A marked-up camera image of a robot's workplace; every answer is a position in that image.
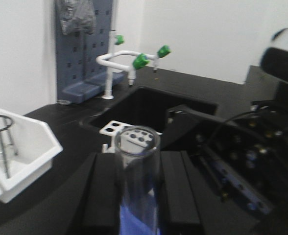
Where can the black sink basin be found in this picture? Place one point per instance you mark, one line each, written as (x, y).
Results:
(152, 108)

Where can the white test tube rack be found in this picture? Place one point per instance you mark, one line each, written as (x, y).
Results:
(137, 138)

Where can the grey pegboard drying rack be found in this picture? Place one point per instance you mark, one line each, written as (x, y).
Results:
(79, 76)

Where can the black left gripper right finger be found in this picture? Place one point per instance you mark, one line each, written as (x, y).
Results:
(178, 211)

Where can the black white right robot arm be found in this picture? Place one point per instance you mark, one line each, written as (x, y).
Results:
(226, 176)

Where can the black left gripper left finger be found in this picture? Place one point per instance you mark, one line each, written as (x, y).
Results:
(98, 209)

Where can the clear plastic bag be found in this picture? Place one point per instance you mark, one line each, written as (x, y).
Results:
(76, 16)

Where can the white gooseneck lab faucet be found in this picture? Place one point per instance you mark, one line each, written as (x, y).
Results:
(140, 61)

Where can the right white storage bin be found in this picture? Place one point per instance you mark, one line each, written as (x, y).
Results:
(36, 145)

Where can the clear glass test tube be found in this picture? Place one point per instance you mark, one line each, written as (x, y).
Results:
(139, 179)

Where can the black wire tripod stand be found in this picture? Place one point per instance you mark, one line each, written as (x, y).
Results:
(6, 139)

